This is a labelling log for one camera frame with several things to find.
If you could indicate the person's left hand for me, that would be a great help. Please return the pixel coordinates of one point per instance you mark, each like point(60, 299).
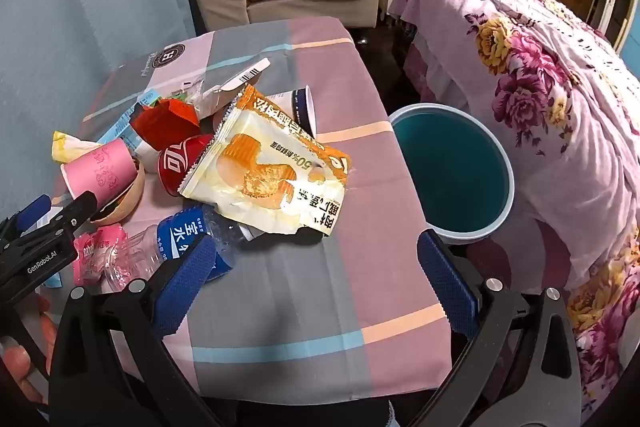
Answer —
point(20, 359)

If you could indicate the red orange wrapper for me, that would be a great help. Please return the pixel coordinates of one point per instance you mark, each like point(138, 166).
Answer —
point(160, 122)

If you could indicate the orange white snack packet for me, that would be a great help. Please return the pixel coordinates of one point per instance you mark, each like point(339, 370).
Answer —
point(260, 167)

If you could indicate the pink snack packet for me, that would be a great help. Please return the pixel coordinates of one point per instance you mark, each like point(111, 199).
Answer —
point(95, 252)

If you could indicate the light blue curtain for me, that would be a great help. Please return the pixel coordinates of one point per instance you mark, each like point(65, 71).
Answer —
point(75, 32)

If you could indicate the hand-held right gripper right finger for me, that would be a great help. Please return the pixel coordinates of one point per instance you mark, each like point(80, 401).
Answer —
point(450, 282)

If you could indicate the yellow white tissue packet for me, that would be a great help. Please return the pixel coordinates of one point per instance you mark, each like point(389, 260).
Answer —
point(67, 144)

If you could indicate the clear barcode wrapper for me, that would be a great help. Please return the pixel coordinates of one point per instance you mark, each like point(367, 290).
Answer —
point(235, 79)

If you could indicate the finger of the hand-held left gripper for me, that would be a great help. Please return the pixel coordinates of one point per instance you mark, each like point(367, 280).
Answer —
point(75, 212)
point(30, 212)

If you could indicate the white box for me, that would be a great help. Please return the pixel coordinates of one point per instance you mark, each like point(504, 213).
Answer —
point(295, 107)

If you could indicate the clear plastic water bottle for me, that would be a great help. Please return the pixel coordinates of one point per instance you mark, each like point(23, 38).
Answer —
point(170, 232)

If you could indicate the blue white packet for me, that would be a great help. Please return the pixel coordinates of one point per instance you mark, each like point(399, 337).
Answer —
point(125, 117)

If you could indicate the pink paper cup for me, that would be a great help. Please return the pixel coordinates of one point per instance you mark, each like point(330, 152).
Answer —
point(100, 167)

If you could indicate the pink grey checked tablecloth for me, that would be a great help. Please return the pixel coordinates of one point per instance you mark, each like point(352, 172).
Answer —
point(310, 307)

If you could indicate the white wooden board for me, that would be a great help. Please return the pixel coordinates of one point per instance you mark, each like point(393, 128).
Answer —
point(607, 17)

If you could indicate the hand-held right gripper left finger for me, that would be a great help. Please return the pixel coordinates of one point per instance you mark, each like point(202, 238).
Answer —
point(185, 277)

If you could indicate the teal plastic waste bin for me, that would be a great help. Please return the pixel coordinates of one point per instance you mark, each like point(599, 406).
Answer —
point(450, 167)

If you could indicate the floral pink bedspread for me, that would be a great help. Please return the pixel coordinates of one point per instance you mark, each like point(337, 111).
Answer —
point(550, 107)

